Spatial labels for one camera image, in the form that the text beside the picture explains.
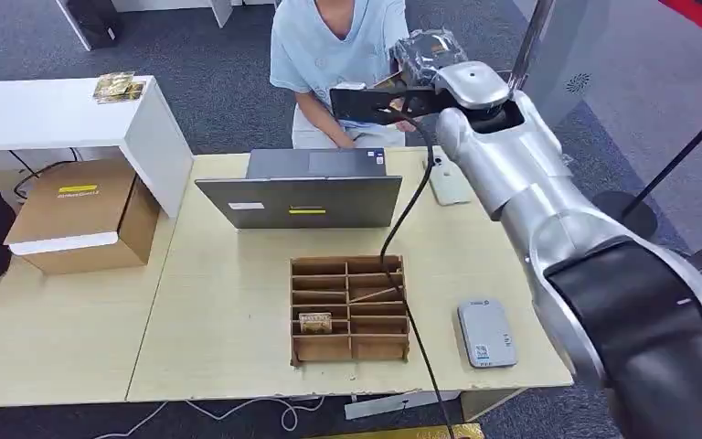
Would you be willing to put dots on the person's right hand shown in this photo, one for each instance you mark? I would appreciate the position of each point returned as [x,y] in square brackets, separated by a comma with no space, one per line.
[347,143]

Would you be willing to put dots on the person's left hand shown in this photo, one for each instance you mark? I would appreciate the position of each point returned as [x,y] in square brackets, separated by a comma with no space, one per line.
[407,126]

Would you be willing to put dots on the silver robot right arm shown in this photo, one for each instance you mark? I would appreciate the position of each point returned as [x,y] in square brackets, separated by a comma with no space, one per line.
[569,212]

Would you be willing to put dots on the pale smartphone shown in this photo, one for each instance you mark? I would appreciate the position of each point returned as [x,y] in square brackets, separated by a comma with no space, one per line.
[448,185]

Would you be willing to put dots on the grey open laptop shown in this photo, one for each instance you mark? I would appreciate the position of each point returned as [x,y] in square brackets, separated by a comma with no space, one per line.
[299,203]

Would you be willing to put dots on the person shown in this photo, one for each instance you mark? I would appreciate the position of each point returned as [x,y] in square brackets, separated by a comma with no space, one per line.
[321,48]

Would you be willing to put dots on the silver kiosk stand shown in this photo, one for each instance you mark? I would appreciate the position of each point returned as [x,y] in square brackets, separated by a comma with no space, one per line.
[575,54]

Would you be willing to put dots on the wooden divided card box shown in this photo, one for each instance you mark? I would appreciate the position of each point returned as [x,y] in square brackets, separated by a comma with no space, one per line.
[348,351]

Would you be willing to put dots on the grey flat card reader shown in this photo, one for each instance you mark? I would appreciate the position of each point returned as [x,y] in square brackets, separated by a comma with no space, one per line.
[487,333]

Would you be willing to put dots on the stack of gold cards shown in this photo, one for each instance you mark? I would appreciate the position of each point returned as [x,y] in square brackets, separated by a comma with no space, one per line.
[118,86]

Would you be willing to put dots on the black stanchion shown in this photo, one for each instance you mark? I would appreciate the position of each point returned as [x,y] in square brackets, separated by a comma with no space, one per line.
[635,212]

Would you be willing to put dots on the black computer tower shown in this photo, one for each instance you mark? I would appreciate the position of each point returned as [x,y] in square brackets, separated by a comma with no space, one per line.
[93,21]

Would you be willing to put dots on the brown cardboard box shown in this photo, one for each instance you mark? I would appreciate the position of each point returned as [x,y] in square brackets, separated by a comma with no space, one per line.
[72,206]

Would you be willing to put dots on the white side table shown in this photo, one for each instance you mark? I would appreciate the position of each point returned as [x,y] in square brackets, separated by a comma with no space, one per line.
[54,112]

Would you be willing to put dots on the chrome stanchion post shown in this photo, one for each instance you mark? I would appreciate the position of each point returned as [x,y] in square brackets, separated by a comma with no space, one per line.
[536,30]

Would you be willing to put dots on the white desk frame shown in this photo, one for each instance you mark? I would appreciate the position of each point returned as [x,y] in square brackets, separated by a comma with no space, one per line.
[221,9]

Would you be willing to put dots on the grey metal desk bracket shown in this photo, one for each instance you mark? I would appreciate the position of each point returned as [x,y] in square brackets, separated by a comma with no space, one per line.
[399,405]

